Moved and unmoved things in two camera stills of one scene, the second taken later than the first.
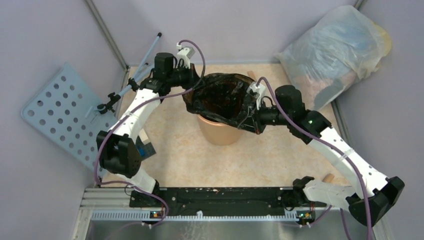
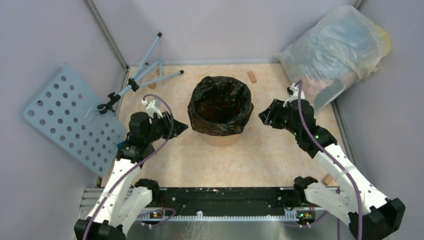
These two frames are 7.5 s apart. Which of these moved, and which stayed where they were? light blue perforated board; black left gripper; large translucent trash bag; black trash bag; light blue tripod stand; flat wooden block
Moved: black left gripper; black trash bag
Stayed: flat wooden block; light blue perforated board; large translucent trash bag; light blue tripod stand
